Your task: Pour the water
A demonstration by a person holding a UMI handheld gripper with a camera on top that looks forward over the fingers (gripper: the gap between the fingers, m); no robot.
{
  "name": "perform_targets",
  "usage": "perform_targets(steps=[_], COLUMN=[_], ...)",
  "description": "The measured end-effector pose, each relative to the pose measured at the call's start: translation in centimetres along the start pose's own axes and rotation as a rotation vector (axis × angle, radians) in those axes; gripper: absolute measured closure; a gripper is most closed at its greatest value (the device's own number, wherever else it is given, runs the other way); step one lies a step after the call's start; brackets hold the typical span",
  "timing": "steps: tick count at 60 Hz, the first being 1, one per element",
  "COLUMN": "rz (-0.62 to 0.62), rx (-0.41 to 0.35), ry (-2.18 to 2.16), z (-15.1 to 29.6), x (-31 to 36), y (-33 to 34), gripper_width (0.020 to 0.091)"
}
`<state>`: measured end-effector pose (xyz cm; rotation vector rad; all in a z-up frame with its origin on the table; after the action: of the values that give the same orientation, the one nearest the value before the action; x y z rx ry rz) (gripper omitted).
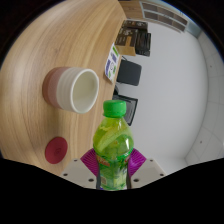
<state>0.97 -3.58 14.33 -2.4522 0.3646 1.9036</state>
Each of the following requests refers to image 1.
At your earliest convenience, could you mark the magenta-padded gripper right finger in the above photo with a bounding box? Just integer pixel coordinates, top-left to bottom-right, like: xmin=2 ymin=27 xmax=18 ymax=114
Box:
xmin=128 ymin=148 xmax=167 ymax=190

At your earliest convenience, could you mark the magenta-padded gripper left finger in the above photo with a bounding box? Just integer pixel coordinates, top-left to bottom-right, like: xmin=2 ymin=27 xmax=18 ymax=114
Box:
xmin=59 ymin=148 xmax=99 ymax=190

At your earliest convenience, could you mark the green drink bottle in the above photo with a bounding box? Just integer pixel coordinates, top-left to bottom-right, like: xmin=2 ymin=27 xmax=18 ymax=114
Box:
xmin=92 ymin=99 xmax=135 ymax=192

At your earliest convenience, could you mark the flat round red coaster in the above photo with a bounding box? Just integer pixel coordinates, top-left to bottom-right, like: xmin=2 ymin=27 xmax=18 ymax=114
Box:
xmin=44 ymin=136 xmax=69 ymax=165

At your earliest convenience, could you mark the white and pink ceramic cup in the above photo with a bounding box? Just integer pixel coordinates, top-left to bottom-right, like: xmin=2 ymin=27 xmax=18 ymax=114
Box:
xmin=41 ymin=66 xmax=100 ymax=115

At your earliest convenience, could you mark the black padded office chair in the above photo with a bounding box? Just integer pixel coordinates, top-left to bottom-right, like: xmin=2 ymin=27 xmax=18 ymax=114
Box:
xmin=115 ymin=56 xmax=143 ymax=87

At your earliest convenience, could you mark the white printed leaflet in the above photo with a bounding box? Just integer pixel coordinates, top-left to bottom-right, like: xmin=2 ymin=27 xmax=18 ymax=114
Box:
xmin=104 ymin=43 xmax=120 ymax=84

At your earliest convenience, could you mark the black box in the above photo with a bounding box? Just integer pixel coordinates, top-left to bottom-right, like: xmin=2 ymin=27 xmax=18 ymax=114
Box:
xmin=134 ymin=30 xmax=153 ymax=57

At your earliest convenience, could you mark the open cardboard box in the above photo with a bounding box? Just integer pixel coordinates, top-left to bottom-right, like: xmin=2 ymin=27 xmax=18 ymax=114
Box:
xmin=114 ymin=26 xmax=139 ymax=57

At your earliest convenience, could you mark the dark brown box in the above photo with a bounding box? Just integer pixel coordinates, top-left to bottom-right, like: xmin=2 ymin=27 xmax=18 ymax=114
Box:
xmin=122 ymin=19 xmax=148 ymax=31

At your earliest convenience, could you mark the wooden shelf cabinet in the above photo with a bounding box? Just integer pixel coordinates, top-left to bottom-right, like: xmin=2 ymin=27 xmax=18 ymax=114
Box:
xmin=118 ymin=0 xmax=198 ymax=34

